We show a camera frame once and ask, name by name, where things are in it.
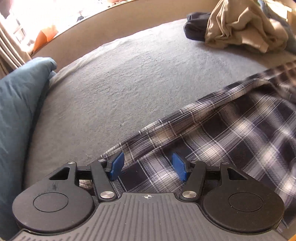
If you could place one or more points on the grey curtain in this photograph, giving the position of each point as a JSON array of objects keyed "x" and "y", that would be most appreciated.
[{"x": 12, "y": 55}]

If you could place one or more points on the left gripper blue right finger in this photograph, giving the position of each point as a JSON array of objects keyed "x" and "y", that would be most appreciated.
[{"x": 192, "y": 174}]

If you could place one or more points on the orange object on windowsill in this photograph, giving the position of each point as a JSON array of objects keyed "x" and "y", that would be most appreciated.
[{"x": 44, "y": 36}]

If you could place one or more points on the beige trousers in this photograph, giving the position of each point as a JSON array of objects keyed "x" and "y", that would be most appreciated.
[{"x": 243, "y": 23}]

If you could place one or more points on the blue denim jeans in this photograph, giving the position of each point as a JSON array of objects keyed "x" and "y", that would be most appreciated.
[{"x": 291, "y": 44}]

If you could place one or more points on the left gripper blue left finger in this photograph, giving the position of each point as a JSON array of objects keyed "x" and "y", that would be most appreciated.
[{"x": 104, "y": 172}]

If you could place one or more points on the dark navy garment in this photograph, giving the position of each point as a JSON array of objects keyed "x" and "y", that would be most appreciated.
[{"x": 196, "y": 26}]

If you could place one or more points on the blue pillow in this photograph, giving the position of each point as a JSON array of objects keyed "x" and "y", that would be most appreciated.
[{"x": 21, "y": 95}]

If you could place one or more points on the dark plaid shirt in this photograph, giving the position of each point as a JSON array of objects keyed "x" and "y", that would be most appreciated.
[{"x": 250, "y": 124}]

